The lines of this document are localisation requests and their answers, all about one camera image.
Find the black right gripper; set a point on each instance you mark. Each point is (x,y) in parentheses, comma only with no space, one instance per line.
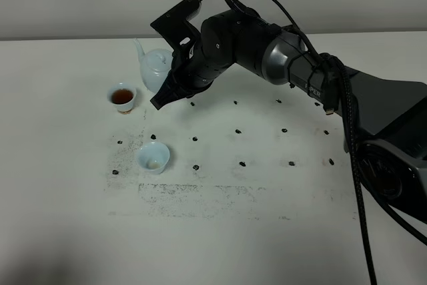
(225,39)

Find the pale blue porcelain teapot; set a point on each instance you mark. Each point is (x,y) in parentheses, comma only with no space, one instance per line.
(154,66)

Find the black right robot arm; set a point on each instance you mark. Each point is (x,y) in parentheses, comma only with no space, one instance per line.
(387,118)

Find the far pale blue teacup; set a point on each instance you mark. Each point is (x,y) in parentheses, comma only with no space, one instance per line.
(122,96)

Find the pale blue teacup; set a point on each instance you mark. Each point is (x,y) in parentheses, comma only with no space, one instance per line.
(122,96)
(153,157)

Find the near pale blue teacup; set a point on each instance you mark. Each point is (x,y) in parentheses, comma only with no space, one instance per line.
(153,157)

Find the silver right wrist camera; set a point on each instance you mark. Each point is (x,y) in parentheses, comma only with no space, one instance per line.
(175,28)

